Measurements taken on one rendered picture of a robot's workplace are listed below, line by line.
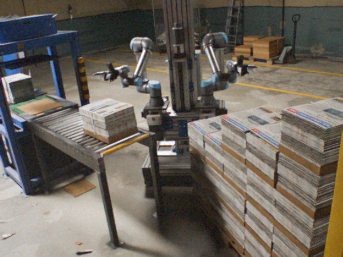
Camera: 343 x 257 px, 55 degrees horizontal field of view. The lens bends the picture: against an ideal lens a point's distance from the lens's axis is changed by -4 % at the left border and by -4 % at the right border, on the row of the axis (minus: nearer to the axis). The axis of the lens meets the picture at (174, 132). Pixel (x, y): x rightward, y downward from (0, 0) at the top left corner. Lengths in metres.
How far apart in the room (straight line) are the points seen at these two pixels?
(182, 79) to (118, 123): 0.95
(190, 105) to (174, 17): 0.86
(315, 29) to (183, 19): 6.27
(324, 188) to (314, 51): 7.78
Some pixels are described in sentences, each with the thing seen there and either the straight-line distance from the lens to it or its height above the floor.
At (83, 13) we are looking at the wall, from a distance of 12.35.
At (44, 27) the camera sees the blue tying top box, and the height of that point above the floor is 1.63.
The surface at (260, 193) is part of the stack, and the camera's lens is 2.02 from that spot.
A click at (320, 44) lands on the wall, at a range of 9.18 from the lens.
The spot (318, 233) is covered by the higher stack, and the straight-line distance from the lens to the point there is 1.77.
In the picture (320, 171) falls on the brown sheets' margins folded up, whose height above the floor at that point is 1.09.
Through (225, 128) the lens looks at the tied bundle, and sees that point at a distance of 2.19.
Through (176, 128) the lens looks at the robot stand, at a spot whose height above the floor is 0.59.
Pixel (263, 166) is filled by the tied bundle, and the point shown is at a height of 0.92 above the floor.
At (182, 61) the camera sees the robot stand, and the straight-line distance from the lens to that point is 3.20.
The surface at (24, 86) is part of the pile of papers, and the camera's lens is 4.31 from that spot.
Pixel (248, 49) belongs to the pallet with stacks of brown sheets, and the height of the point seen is 0.33.
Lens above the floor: 1.84
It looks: 23 degrees down
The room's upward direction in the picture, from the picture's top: 5 degrees counter-clockwise
